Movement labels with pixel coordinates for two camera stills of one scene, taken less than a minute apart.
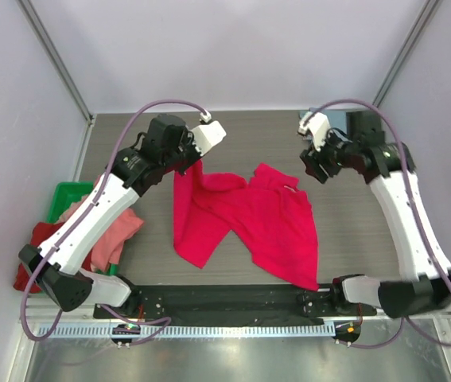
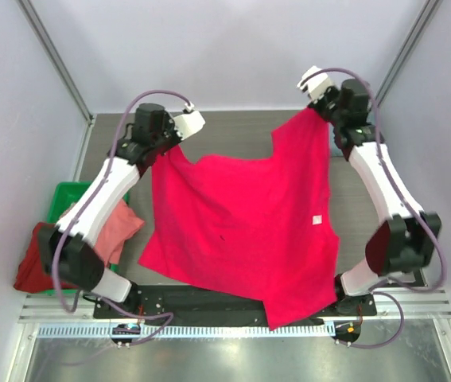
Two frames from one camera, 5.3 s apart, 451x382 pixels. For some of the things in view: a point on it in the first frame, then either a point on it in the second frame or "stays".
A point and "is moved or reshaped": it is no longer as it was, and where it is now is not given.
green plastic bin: x=66 y=193 stays
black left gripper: x=187 y=138 → x=169 y=123
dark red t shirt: x=41 y=231 stays
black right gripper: x=317 y=165 → x=324 y=110
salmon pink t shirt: x=109 y=251 stays
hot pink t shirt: x=270 y=213 is moved or reshaped
